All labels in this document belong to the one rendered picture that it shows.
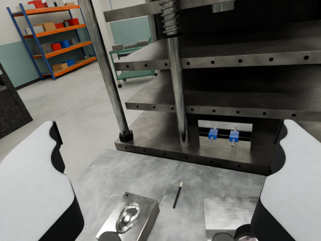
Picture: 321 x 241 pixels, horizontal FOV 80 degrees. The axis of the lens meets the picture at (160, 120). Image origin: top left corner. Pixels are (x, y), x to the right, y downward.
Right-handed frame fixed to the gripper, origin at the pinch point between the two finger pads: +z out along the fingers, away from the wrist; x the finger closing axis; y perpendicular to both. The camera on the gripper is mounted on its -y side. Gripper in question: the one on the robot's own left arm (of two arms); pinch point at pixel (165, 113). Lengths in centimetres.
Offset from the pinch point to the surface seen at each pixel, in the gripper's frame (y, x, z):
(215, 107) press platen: 39, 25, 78
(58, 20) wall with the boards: 30, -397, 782
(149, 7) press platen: -5, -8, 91
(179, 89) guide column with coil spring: 30, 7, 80
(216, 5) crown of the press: -5, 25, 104
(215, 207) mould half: 53, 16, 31
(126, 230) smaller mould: 63, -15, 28
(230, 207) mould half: 52, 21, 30
